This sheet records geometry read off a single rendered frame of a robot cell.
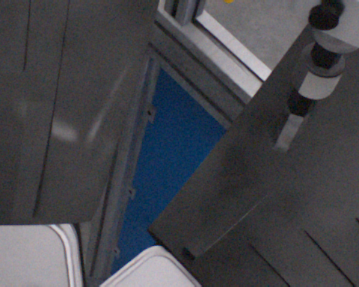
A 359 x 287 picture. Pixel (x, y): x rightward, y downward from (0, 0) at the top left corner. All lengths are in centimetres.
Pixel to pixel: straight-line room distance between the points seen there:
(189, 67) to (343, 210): 51
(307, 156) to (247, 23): 162
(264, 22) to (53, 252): 178
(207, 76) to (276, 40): 114
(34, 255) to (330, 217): 17
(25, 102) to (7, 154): 2
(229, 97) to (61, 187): 61
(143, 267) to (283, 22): 170
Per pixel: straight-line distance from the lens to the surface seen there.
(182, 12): 90
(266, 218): 43
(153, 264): 42
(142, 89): 104
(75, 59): 29
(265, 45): 204
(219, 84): 91
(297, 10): 15
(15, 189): 31
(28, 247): 32
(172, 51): 94
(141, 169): 120
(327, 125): 46
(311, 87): 21
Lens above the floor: 157
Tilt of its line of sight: 56 degrees down
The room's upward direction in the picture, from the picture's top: 12 degrees clockwise
